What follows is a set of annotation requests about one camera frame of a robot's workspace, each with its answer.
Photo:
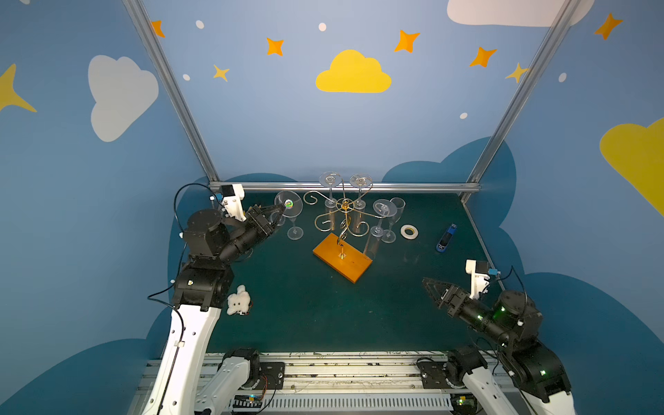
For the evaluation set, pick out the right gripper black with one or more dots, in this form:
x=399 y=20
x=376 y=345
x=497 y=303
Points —
x=456 y=301

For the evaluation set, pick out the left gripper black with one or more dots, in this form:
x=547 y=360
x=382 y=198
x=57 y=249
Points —
x=258 y=220

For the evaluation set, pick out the wine glass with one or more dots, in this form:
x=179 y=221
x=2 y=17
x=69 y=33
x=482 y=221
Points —
x=384 y=209
x=363 y=183
x=330 y=180
x=390 y=236
x=295 y=232
x=291 y=202

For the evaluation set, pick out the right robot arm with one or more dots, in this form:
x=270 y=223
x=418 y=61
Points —
x=512 y=324

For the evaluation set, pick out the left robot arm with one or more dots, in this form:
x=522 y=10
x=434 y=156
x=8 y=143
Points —
x=200 y=292

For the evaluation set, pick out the white tape roll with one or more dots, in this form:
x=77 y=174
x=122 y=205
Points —
x=409 y=232

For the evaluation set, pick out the white plush toy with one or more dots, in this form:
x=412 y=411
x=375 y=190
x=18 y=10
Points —
x=240 y=302

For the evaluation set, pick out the right circuit board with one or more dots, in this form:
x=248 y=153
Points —
x=463 y=405

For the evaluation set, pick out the circuit board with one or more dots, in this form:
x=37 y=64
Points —
x=463 y=405
x=247 y=403

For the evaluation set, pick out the left circuit board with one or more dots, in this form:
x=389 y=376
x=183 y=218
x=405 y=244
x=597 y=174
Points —
x=247 y=403

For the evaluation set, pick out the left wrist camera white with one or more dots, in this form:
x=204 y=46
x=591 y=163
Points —
x=232 y=196

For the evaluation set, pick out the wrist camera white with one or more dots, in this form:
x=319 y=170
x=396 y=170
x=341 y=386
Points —
x=232 y=196
x=481 y=276

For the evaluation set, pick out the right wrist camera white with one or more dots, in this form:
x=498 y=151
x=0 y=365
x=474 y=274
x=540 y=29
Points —
x=481 y=276

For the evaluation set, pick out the gold wire glass rack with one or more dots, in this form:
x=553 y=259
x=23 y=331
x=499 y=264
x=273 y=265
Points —
x=340 y=224

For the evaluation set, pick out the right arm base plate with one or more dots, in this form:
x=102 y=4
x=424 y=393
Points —
x=437 y=375

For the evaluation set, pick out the aluminium rail base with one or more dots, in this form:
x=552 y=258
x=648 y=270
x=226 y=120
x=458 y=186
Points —
x=345 y=383

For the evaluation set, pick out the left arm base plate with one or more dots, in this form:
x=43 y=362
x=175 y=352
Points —
x=266 y=375

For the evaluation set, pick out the aluminium frame left post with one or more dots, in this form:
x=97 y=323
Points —
x=140 y=19

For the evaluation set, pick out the aluminium frame post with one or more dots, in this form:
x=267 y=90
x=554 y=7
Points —
x=140 y=19
x=544 y=54

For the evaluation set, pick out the aluminium frame right post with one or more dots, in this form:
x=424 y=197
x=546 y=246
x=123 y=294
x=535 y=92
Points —
x=544 y=54

